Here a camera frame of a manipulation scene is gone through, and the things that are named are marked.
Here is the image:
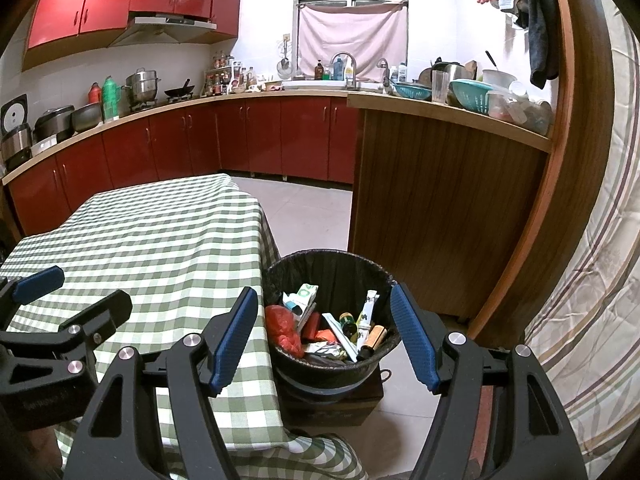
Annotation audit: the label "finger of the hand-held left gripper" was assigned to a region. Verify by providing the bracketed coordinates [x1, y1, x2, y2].
[0, 266, 66, 321]
[0, 294, 133, 361]

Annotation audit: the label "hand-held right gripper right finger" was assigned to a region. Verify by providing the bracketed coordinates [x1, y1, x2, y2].
[390, 282, 588, 480]

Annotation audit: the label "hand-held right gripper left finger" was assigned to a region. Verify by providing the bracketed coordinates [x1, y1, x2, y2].
[62, 286, 260, 480]

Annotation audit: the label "orange-brown bottle with black cap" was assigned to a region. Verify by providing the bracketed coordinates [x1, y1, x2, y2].
[356, 325, 388, 361]

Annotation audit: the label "red plastic bag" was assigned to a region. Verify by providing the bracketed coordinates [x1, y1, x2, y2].
[264, 304, 304, 359]

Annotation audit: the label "light blue printed tube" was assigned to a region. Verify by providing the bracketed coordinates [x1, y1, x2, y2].
[357, 290, 381, 333]

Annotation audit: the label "white tube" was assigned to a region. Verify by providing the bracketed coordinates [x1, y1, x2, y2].
[321, 312, 358, 362]

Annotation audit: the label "white paper packaging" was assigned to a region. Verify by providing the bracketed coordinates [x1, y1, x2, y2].
[281, 283, 319, 317]

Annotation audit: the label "red bottle with black cap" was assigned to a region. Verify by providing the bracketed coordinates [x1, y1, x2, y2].
[300, 312, 323, 343]

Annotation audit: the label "bin with black liner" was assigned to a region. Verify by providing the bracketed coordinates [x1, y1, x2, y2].
[262, 249, 403, 403]

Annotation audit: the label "person's left forearm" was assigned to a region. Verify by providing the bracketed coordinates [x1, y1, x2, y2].
[0, 405, 63, 480]

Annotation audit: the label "green checkered tablecloth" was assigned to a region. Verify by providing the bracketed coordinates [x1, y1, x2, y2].
[0, 172, 368, 480]

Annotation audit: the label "wooden crate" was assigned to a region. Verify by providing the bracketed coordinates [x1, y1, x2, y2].
[277, 370, 386, 428]

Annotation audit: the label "silver rice cooker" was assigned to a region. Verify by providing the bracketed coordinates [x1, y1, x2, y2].
[0, 92, 35, 163]

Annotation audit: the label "brown wooden counter cabinet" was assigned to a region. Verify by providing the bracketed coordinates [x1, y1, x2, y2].
[346, 91, 553, 323]

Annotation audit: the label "black electric cooker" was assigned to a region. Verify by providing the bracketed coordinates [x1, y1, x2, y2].
[32, 105, 76, 143]

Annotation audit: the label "grey metal basin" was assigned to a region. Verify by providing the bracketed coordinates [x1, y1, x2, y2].
[71, 102, 104, 133]

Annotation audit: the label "striped curtain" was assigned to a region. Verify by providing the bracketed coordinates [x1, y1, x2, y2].
[522, 5, 640, 480]

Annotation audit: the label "green thermos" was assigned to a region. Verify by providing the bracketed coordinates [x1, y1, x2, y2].
[101, 76, 122, 122]

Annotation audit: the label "red base cabinets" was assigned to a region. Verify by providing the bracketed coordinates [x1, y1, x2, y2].
[2, 94, 361, 236]

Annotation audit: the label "steel steamer pot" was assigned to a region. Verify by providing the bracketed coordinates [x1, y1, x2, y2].
[122, 67, 162, 106]

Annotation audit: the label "black wok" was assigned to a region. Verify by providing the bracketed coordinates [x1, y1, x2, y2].
[164, 78, 196, 100]

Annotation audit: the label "teal shallow basket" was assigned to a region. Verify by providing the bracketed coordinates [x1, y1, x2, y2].
[392, 82, 432, 100]

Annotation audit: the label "teal plastic colander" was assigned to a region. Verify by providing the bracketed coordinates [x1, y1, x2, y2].
[450, 79, 496, 115]

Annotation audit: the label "clear plastic containers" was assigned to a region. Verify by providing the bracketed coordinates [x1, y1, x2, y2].
[487, 82, 553, 136]

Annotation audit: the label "glass cup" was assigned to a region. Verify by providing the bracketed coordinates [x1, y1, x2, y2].
[431, 70, 449, 105]

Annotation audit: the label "rack of condiment bottles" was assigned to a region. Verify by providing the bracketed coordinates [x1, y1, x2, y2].
[202, 50, 263, 97]

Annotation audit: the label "steel kettle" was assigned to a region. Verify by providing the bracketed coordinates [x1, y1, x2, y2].
[419, 57, 463, 88]

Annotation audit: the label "white pot with ladle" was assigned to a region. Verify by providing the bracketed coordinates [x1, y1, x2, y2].
[482, 51, 518, 88]

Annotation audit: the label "tall chrome faucet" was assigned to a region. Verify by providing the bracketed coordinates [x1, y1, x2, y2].
[330, 51, 358, 91]

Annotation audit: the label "range hood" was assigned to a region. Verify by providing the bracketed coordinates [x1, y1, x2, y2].
[107, 16, 218, 48]

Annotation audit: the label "pink cloth curtain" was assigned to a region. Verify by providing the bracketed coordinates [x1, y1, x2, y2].
[297, 1, 408, 81]

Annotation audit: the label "dark hanging cloth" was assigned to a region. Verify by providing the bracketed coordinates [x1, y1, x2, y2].
[517, 0, 558, 90]

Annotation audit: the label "wooden door frame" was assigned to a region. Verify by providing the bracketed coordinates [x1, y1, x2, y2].
[467, 0, 628, 348]

